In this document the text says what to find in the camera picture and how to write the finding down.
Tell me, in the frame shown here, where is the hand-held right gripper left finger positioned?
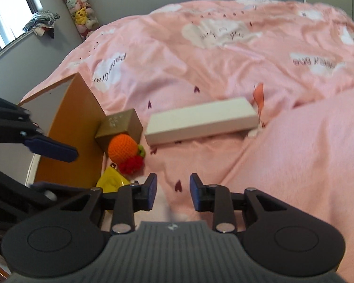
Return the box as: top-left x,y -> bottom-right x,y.
59,172 -> 158,234

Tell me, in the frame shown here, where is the yellow plastic item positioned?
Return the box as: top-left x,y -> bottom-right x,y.
96,165 -> 131,196

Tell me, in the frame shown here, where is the window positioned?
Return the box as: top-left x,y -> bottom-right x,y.
0,0 -> 44,52

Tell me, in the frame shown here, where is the tube of plush toys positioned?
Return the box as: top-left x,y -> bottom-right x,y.
52,0 -> 100,41

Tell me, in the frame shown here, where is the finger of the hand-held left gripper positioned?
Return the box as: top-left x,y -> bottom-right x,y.
0,163 -> 92,236
0,92 -> 79,163

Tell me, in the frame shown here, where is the orange crochet ball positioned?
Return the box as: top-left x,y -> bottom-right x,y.
107,134 -> 139,164

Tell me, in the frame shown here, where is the small gold box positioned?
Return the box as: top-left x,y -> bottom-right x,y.
95,109 -> 144,155

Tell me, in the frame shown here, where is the red crochet fruit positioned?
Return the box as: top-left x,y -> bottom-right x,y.
118,144 -> 147,175

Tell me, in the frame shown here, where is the long white box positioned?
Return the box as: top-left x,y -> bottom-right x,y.
144,97 -> 260,146

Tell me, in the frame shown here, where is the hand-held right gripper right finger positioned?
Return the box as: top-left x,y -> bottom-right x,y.
189,173 -> 290,233

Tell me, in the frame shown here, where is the orange storage box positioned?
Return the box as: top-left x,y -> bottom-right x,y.
0,73 -> 107,189

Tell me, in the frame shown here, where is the pink printed blanket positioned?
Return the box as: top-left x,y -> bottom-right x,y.
19,0 -> 354,233

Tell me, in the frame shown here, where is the striped cloth on sill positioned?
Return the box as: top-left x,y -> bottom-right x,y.
26,11 -> 61,39

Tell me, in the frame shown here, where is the orange paper tag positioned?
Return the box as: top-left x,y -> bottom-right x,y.
252,83 -> 266,128

